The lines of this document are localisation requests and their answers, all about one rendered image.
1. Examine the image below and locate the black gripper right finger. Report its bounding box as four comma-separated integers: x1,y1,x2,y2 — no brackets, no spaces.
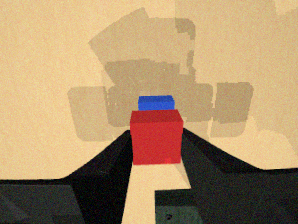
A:
181,128,298,224

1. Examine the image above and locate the blue block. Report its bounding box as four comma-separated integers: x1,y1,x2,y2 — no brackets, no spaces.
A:
138,95,175,111

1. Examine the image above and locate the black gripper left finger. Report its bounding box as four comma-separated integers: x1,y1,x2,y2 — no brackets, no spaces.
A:
0,130,133,224

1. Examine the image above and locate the red block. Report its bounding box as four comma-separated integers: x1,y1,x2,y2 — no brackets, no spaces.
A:
130,109,184,165

